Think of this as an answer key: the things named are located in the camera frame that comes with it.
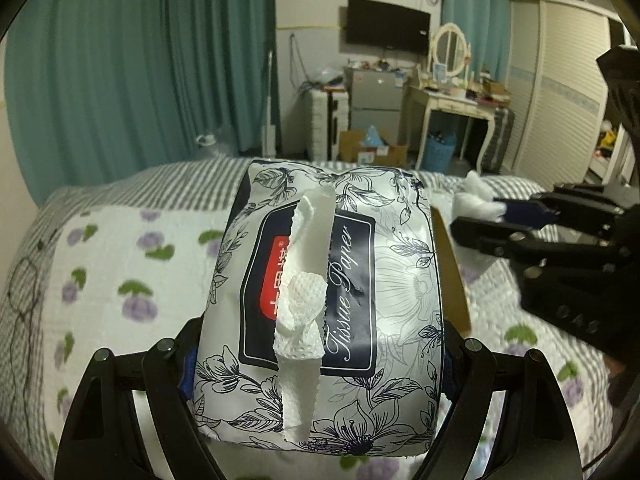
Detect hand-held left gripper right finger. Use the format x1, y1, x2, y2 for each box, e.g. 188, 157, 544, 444
414, 319, 584, 480

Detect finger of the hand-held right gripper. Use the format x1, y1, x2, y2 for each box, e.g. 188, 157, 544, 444
492, 182, 632, 229
449, 216, 623, 273

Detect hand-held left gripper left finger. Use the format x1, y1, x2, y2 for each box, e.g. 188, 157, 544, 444
56, 319, 222, 480

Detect white tissue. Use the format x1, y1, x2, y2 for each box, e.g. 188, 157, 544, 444
451, 170, 506, 222

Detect floral tissue paper pack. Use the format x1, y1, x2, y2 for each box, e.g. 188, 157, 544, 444
192, 157, 449, 461

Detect brown cardboard box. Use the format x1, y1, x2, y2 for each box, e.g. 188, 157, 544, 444
429, 206, 472, 337

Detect grey checked chair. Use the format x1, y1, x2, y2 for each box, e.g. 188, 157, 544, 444
482, 107, 516, 172

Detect blue plastic basket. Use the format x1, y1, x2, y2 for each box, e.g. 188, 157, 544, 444
424, 131, 457, 172

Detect white dressing table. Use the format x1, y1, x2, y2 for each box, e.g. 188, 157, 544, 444
402, 77, 506, 173

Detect white sliding wardrobe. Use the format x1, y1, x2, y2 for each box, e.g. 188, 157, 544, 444
507, 0, 632, 188

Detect floral grey checked quilt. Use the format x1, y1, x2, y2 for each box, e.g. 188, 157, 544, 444
0, 156, 623, 480

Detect open cardboard box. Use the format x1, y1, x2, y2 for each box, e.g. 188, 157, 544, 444
339, 127, 410, 167

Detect white oval vanity mirror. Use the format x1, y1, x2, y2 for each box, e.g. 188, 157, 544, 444
429, 22, 473, 80

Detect silver mini fridge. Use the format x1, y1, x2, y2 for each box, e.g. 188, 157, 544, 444
345, 66, 413, 153

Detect white drawer unit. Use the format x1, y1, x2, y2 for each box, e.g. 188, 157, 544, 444
305, 87, 351, 161

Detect narrow teal curtain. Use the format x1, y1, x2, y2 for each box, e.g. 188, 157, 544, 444
440, 0, 510, 78

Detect wide teal curtain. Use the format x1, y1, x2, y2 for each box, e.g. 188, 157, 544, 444
4, 0, 277, 206

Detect black wall television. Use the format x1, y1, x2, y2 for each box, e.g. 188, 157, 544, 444
346, 0, 432, 55

